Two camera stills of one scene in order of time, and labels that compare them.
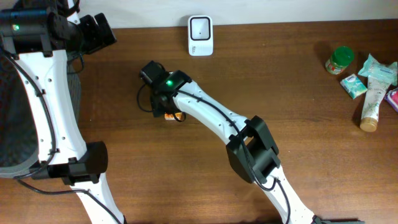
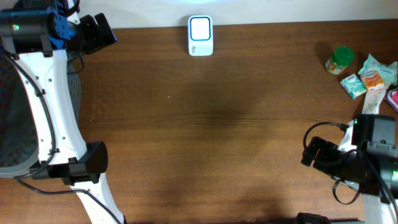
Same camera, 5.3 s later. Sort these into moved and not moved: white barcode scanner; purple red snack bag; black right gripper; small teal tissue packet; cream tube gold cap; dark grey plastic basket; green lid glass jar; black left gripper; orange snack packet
Moved: cream tube gold cap; orange snack packet; black right gripper
Not moved: black left gripper; small teal tissue packet; white barcode scanner; dark grey plastic basket; green lid glass jar; purple red snack bag
